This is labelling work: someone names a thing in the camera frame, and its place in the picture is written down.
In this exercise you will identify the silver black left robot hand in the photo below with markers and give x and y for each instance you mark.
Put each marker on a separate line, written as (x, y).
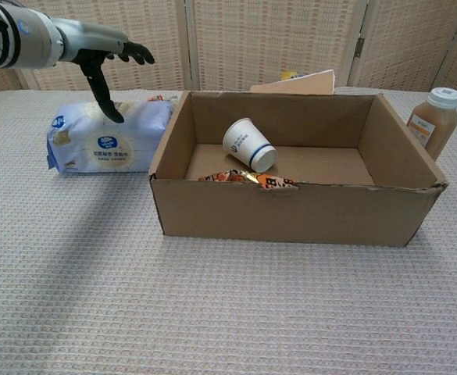
(91, 39)

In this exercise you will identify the blue white tissue pack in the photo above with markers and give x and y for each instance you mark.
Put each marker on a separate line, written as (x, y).
(134, 144)

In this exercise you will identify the small white paper cup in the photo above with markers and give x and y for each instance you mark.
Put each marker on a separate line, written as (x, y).
(245, 142)

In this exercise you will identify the orange snack packet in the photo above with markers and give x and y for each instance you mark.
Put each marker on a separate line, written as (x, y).
(228, 177)

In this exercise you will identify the yellow packet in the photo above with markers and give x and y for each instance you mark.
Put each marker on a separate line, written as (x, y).
(289, 75)

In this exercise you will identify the woven folding screen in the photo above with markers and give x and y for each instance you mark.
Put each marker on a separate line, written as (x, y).
(251, 39)

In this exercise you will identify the open brown cardboard box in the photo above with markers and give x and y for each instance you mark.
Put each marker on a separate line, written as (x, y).
(283, 215)

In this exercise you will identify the woven beige tablecloth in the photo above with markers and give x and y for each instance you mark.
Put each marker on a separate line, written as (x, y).
(228, 304)

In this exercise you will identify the brown juice bottle white cap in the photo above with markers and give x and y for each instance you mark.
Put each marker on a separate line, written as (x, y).
(437, 125)

